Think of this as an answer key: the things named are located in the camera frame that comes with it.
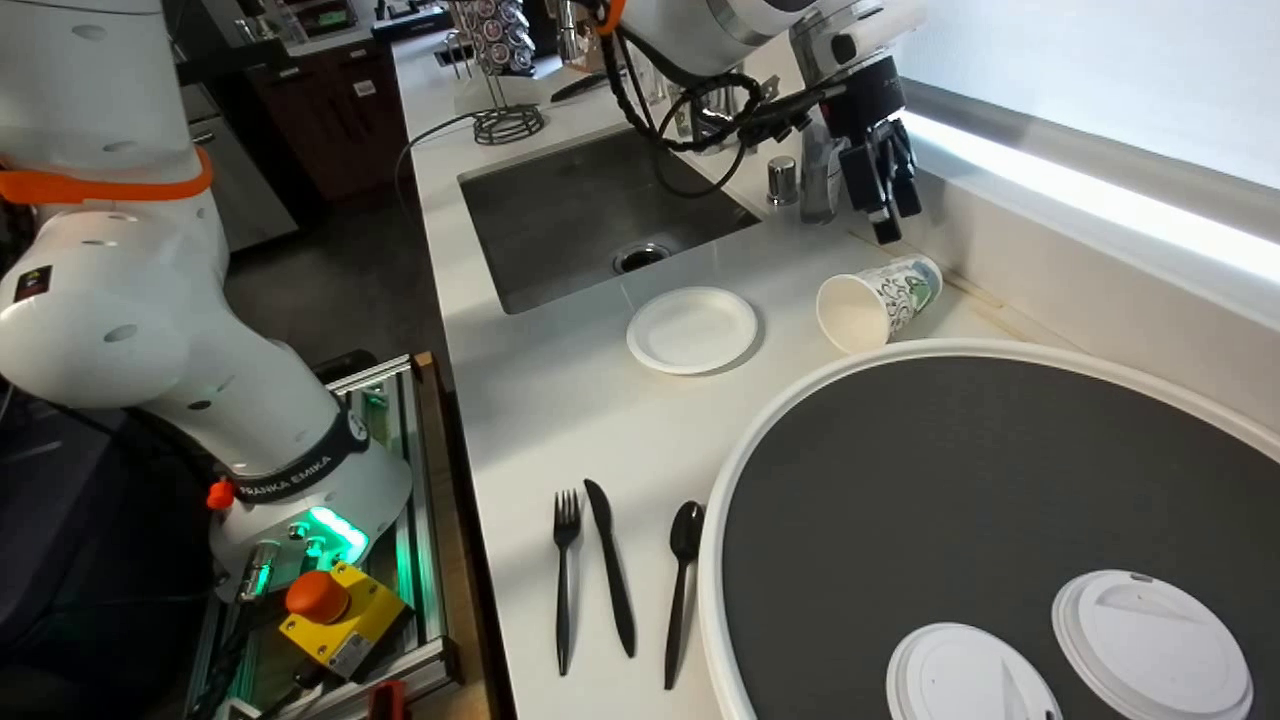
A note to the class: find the black plastic fork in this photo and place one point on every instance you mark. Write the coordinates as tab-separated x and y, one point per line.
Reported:
567	587

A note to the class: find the black plastic knife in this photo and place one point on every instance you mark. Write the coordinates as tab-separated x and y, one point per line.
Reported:
608	566

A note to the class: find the yellow emergency stop box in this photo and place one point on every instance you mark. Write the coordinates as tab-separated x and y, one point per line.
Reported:
340	622

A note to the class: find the stainless steel appliance front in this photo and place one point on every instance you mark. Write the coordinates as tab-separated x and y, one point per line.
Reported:
244	202

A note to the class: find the small white plate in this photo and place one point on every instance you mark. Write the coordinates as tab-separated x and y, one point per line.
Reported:
695	331

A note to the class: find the small chrome sink knob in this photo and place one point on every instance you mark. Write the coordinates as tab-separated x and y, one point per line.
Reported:
785	183

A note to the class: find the large black spoon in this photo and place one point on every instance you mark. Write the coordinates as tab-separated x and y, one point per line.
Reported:
576	89

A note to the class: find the white cup lid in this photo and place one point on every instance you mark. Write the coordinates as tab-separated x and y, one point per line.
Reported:
1148	645
970	676

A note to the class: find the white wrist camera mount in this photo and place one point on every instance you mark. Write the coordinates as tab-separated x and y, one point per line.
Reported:
827	47

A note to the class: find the round black white-rimmed tray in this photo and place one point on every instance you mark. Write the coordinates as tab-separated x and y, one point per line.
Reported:
932	493

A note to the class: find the round sink drain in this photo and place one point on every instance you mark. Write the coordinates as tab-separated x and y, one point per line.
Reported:
642	259

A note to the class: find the dark brown cabinet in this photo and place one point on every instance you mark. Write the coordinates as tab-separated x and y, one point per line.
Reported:
324	122

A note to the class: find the metal robot mounting cart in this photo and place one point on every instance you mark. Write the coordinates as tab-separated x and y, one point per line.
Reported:
420	535

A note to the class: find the patterned paper cup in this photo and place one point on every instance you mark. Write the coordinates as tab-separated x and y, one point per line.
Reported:
880	304

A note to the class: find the stainless steel sink basin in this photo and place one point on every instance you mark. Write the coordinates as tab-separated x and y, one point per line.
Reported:
575	215

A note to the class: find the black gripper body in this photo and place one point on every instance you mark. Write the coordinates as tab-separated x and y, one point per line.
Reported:
875	147

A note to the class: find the black fabric bag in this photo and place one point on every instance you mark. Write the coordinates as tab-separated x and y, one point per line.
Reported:
82	573

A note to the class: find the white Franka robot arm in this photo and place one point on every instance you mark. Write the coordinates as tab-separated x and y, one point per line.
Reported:
121	304

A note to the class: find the clear green-capped soap bottle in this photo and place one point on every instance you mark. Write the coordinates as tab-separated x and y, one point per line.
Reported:
816	173

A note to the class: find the black plastic spoon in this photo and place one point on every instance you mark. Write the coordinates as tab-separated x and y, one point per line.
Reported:
681	587

